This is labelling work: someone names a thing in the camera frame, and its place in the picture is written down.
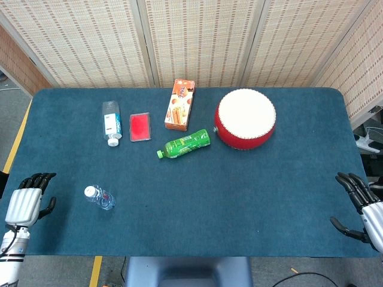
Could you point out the clear bottle blue white label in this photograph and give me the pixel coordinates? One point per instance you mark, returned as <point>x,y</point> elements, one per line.
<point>112,122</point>

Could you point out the green tea bottle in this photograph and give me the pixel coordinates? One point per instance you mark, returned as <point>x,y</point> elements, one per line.
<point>185,144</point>

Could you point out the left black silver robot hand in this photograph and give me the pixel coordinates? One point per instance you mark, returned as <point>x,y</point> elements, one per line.
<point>23,206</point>

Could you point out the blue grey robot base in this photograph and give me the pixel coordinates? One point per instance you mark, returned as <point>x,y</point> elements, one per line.
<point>188,272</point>

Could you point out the white plastic floor device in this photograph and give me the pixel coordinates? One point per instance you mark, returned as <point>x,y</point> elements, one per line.
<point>368,140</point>

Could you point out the transparent plastic water bottle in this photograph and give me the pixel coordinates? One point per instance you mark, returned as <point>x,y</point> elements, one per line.
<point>100,198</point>

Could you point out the orange snack box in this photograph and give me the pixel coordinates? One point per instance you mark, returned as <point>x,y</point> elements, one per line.
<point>179,106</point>

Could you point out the red ink pad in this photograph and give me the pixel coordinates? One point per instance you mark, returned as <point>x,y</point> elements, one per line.
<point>140,126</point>

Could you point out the yellow floor tape strip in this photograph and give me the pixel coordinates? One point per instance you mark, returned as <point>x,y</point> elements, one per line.
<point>16,140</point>
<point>95,270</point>

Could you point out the blue felt table cover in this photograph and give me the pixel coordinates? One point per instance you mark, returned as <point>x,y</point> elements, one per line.
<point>191,203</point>

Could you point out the brown woven screen panel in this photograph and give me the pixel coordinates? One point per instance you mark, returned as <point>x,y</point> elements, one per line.
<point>18,65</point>

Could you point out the woven bamboo screen panel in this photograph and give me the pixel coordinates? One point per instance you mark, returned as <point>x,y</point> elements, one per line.
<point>302,42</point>
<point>83,42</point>
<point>359,74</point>
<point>200,39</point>

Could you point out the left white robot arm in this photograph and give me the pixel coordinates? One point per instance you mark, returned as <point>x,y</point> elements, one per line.
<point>12,263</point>

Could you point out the red drum white skin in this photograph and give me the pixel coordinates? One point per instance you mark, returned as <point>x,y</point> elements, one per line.
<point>245,116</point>

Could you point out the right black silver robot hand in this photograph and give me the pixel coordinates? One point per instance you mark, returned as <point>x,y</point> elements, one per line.
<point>372,218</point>

